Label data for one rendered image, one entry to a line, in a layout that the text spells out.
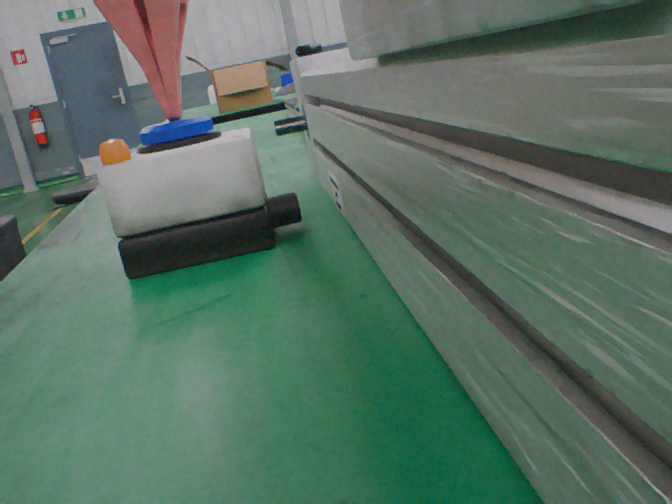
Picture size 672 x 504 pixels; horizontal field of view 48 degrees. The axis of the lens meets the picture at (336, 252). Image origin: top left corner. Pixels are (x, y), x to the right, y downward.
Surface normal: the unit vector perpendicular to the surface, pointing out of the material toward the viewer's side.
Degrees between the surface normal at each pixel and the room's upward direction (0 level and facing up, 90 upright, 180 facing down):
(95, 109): 90
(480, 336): 90
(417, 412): 0
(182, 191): 90
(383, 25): 90
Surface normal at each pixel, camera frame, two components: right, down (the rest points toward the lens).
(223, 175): 0.11, 0.22
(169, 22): 0.18, 0.55
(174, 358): -0.20, -0.95
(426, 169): -0.97, 0.22
